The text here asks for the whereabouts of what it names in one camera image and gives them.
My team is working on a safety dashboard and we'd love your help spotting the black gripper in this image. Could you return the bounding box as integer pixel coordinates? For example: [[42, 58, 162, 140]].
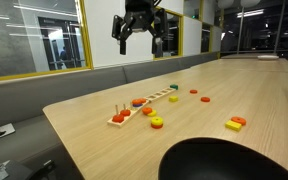
[[111, 0, 168, 58]]

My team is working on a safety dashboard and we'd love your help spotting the wooden shape sorter board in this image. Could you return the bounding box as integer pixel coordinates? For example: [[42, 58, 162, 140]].
[[146, 87, 177, 104]]

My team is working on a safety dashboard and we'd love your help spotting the wooden peg board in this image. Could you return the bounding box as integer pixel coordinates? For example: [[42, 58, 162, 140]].
[[106, 96, 151, 129]]

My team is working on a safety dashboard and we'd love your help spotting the grey bench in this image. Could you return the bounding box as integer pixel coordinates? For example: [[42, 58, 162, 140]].
[[0, 51, 220, 180]]

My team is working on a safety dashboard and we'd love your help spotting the yellow square block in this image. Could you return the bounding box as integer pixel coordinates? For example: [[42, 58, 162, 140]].
[[224, 120, 243, 132]]

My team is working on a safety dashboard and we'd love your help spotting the black bowl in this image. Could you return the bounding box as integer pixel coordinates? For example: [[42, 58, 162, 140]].
[[158, 137, 288, 180]]

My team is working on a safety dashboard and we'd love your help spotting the narrow yellow window frame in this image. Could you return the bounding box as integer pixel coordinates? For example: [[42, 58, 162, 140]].
[[152, 0, 185, 61]]

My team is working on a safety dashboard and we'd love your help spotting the large yellow window frame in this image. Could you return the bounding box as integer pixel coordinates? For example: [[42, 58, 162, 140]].
[[0, 0, 94, 84]]

